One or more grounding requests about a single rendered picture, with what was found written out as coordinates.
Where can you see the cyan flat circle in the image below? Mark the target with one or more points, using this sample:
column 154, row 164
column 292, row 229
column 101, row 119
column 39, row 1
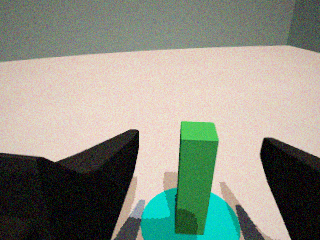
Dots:
column 158, row 220

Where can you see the green rectangular post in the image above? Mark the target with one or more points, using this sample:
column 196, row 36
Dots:
column 197, row 156

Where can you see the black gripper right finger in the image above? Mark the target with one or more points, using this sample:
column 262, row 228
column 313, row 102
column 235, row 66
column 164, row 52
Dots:
column 293, row 176

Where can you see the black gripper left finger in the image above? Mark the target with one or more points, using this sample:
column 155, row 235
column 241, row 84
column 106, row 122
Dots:
column 79, row 197

